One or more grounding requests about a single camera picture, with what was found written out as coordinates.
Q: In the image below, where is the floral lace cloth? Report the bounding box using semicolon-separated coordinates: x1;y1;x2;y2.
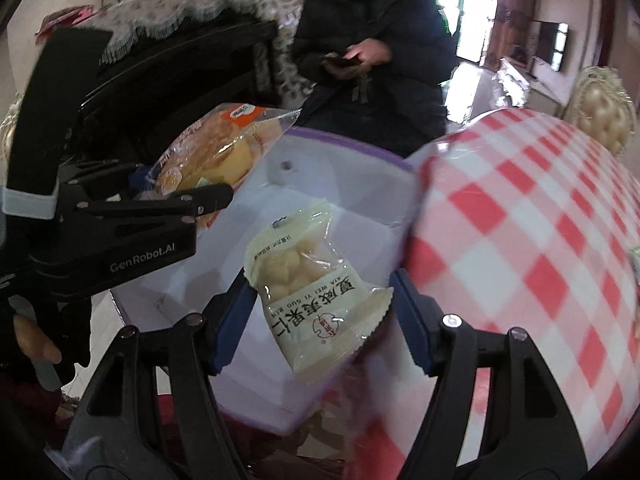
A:
97;0;301;66

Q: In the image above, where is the black smartphone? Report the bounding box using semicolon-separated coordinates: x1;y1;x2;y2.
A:
320;52;362;69

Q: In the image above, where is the white television cabinet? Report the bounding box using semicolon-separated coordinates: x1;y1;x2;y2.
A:
495;57;566;117

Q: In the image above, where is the cream nut snack packet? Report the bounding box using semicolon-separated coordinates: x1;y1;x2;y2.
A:
244;214;393;381

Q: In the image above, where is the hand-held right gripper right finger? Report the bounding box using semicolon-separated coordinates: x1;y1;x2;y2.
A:
389;268;572;480

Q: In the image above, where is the bread packet orange label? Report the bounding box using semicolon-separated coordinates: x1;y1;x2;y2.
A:
150;102;301;233

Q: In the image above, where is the flat screen television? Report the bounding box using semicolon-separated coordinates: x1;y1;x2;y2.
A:
537;21;570;72

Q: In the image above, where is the white storage box purple rim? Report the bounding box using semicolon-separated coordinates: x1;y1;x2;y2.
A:
107;127;421;436

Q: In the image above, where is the glass balcony door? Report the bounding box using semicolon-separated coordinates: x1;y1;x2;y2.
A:
437;0;501;66

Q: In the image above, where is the white lattice screen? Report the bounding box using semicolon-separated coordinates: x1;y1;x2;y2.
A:
269;0;312;111

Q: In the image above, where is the red paper packet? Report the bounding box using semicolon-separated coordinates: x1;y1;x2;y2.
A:
35;6;92;37

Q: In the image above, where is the red checkered tablecloth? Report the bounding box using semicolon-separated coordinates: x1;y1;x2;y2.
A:
320;107;640;480

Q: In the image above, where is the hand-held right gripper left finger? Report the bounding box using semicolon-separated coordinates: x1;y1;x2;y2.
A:
64;266;260;480

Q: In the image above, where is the dark red clothing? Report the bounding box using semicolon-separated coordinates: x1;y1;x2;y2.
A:
0;360;366;480

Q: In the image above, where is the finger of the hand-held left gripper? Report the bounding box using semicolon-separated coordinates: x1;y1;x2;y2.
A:
71;182;235;226
61;160;152;197

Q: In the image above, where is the person's left hand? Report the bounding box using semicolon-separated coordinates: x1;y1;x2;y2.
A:
14;315;63;364

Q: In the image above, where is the bunch of keys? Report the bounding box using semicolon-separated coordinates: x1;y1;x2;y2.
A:
351;72;374;106

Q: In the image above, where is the cream tufted chair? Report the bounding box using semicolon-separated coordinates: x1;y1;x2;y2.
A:
565;66;638;158

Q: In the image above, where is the black cabinet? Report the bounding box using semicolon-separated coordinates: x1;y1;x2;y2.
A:
60;20;278;166

